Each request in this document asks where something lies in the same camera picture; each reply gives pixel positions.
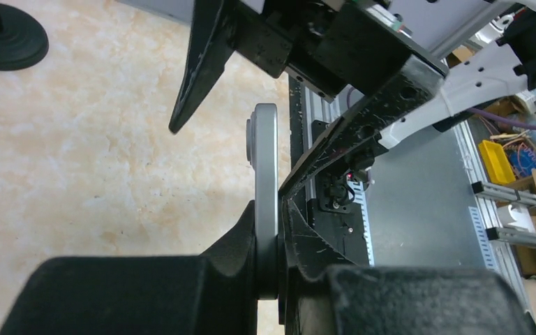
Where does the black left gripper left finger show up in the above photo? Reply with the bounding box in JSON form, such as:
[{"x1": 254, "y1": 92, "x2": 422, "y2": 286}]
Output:
[{"x1": 0, "y1": 202, "x2": 257, "y2": 334}]

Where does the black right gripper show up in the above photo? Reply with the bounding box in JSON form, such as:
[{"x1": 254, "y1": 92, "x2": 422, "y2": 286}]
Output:
[{"x1": 168, "y1": 1, "x2": 449, "y2": 200}]

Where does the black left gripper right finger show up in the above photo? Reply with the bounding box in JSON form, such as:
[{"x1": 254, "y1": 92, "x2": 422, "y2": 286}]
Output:
[{"x1": 279, "y1": 200, "x2": 536, "y2": 334}]

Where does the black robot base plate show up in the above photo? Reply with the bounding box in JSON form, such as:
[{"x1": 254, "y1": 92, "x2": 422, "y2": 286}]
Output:
[{"x1": 289, "y1": 77, "x2": 374, "y2": 266}]

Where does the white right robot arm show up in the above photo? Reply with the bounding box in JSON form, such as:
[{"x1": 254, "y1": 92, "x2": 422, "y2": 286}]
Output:
[{"x1": 169, "y1": 1, "x2": 536, "y2": 198}]

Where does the black smartphone white edge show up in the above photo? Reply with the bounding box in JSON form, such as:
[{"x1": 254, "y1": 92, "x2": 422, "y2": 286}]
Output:
[{"x1": 246, "y1": 103, "x2": 278, "y2": 300}]

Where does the black clamp stand back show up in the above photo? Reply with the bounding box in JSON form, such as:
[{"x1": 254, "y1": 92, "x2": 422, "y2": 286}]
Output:
[{"x1": 0, "y1": 3, "x2": 49, "y2": 71}]

